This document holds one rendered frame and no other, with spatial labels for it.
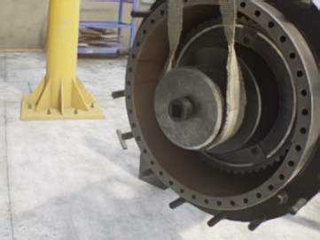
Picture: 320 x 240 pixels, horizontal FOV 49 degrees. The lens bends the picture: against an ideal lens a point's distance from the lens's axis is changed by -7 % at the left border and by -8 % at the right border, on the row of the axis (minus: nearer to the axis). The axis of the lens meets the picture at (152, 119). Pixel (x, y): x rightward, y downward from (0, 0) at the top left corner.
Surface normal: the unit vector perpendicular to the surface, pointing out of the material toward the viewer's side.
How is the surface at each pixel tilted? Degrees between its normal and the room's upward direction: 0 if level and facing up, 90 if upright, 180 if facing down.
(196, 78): 90
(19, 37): 90
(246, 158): 90
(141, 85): 86
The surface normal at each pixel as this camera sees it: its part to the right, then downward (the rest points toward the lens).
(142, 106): 0.73, -0.03
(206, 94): -0.66, 0.18
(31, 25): 0.37, 0.33
